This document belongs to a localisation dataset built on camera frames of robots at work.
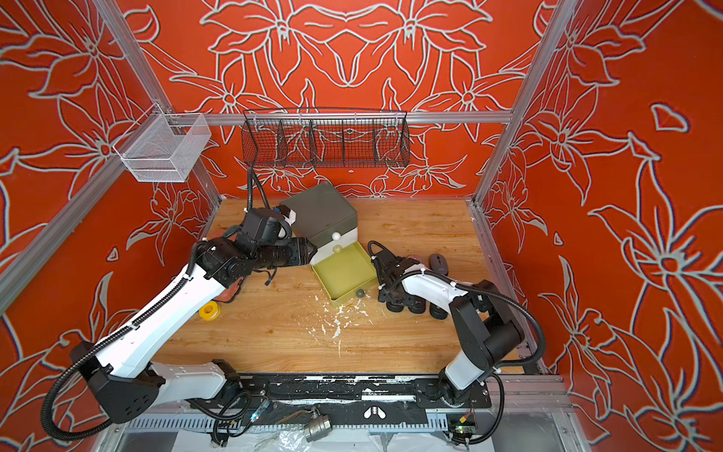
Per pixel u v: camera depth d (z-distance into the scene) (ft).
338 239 2.82
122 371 1.26
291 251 2.03
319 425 2.15
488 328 1.46
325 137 3.24
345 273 3.19
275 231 1.75
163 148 3.02
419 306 2.79
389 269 2.30
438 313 2.81
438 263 3.16
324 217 2.84
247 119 2.98
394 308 2.86
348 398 2.40
